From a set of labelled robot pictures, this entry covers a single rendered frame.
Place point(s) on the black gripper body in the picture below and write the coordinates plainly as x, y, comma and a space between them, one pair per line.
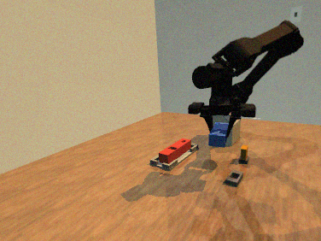
245, 110

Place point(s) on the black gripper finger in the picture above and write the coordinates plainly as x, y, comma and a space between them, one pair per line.
209, 121
231, 123

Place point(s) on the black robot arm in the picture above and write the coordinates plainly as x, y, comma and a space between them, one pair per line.
281, 41

